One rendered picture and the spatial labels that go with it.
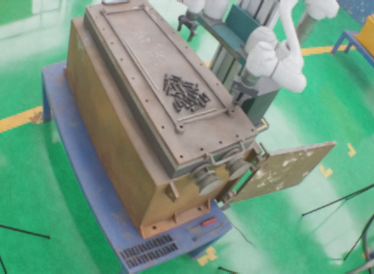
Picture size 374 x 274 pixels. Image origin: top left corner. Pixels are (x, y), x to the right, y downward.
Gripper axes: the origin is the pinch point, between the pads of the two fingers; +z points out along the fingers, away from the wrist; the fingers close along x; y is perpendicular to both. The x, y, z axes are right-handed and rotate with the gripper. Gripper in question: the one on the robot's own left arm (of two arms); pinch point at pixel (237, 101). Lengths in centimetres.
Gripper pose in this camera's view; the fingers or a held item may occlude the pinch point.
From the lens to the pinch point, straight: 164.6
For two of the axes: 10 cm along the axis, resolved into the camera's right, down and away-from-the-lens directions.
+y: -2.3, 7.3, -6.5
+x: 9.3, 3.5, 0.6
